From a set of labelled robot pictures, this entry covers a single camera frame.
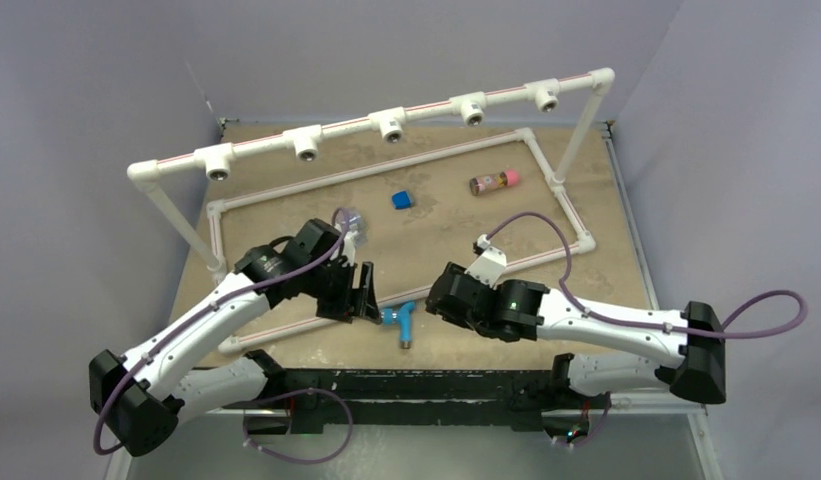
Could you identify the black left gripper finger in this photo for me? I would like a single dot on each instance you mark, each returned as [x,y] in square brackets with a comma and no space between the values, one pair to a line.
[365,301]
[334,300]

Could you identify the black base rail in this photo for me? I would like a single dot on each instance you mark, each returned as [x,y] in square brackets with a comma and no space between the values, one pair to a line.
[522,400]

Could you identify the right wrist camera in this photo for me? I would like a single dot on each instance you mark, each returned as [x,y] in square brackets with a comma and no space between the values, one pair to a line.
[490,263]

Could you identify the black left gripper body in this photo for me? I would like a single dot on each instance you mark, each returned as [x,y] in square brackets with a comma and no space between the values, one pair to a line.
[315,284]

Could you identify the clear box of clips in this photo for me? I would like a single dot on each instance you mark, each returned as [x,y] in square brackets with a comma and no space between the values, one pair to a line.
[356,227]

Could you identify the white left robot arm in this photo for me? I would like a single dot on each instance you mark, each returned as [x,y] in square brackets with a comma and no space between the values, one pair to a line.
[142,395]

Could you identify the blue water faucet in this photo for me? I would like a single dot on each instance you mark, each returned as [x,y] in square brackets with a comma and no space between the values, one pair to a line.
[402,317]

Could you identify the pink capped candy bottle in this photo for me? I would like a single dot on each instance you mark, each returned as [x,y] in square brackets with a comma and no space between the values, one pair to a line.
[484,184]

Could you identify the white PVC pipe frame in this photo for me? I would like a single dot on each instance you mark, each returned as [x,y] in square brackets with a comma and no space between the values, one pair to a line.
[216,160]

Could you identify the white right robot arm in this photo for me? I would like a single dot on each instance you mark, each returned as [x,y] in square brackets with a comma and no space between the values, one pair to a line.
[681,351]

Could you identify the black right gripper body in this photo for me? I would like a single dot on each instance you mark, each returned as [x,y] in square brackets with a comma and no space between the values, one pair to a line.
[479,325]

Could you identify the blue rectangular box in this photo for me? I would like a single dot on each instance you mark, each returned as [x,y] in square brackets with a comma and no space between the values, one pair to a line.
[402,200]

